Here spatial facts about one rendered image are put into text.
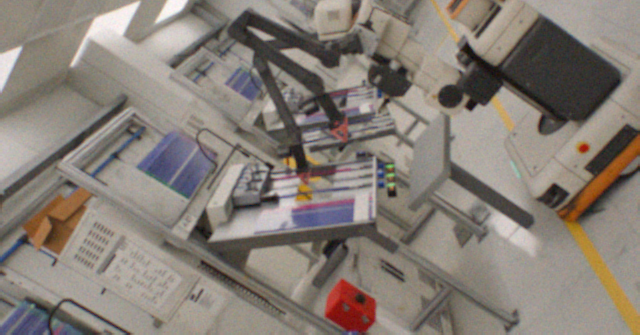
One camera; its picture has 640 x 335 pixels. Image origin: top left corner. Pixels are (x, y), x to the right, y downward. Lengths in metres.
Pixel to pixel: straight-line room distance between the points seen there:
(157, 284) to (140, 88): 3.59
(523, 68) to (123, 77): 4.44
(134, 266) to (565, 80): 1.91
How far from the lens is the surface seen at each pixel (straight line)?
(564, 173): 2.60
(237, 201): 2.88
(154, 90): 6.13
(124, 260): 2.80
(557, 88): 2.52
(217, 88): 4.03
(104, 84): 6.30
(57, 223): 2.86
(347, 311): 2.19
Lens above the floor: 1.40
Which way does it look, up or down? 8 degrees down
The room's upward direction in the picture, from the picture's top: 57 degrees counter-clockwise
